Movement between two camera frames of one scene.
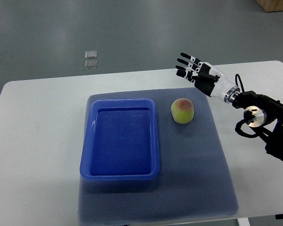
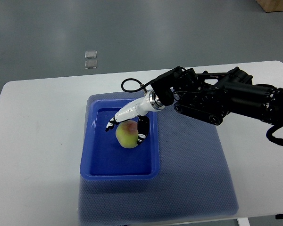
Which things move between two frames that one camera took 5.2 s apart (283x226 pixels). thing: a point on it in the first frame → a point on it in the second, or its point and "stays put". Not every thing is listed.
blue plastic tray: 120,141 stays put
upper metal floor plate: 90,54 stays put
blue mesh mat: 195,180 stays put
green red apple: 182,110 → 127,133
